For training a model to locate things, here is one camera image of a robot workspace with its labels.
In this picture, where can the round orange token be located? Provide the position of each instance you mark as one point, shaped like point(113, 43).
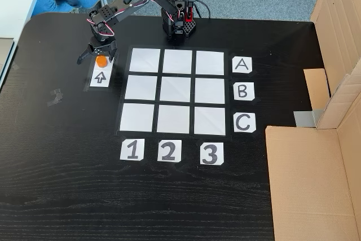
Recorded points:
point(101, 62)

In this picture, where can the white grid sheet black tape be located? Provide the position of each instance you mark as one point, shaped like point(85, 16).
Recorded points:
point(175, 91)

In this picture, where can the white arrow paper sheet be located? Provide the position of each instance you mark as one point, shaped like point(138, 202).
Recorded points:
point(100, 78)

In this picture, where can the crumpled black tape piece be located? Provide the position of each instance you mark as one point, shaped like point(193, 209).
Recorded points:
point(56, 97)

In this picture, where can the small black tape piece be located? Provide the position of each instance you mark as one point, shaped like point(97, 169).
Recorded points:
point(15, 67)

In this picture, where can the paper sheet number 1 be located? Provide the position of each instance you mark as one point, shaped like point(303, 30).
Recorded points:
point(132, 149)

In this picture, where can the paper sheet number 2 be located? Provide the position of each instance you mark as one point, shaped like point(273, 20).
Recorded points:
point(169, 150)

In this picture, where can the paper sheet letter A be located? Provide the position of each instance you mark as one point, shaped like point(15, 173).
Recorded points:
point(242, 65)

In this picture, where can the paper sheet letter B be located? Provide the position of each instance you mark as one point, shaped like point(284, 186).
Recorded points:
point(243, 91)

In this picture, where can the paper sheet number 3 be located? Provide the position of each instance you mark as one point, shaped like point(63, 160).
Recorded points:
point(211, 153)

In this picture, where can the paper sheet letter C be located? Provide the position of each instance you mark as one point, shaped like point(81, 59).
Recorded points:
point(244, 122)

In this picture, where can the grey tape strip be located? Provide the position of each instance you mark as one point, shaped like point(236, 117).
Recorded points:
point(306, 118)

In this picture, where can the brown cardboard box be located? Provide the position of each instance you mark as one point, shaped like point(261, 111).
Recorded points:
point(310, 181)

